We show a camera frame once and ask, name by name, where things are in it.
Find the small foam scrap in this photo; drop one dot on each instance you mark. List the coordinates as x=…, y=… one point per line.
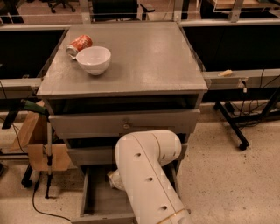
x=225, y=73

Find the grey bottom drawer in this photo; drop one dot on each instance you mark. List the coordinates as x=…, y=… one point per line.
x=102, y=204

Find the grey middle drawer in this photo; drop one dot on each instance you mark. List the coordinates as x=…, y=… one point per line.
x=106, y=155

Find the white ceramic bowl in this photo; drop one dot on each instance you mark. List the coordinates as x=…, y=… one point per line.
x=94, y=60

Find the tripod stand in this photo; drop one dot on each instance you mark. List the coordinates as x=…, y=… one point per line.
x=49, y=154

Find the grey drawer cabinet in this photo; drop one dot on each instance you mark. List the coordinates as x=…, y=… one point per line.
x=151, y=68

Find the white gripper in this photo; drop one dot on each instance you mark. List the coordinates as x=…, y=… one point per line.
x=115, y=179

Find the black table leg with caster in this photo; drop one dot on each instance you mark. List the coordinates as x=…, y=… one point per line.
x=244, y=142

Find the brown cardboard box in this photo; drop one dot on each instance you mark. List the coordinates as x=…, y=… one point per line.
x=32, y=138

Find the green handled tool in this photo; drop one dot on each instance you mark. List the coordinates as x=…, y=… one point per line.
x=32, y=106

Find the grey drawer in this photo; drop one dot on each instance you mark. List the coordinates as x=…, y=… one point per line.
x=106, y=155
x=115, y=124
x=102, y=204

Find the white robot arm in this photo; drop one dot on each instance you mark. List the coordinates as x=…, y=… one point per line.
x=140, y=157

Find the grey top drawer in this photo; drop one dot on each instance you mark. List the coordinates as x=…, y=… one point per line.
x=115, y=124

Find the orange soda can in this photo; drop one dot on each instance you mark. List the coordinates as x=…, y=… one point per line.
x=80, y=43

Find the black office chair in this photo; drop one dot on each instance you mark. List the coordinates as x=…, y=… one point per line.
x=119, y=10

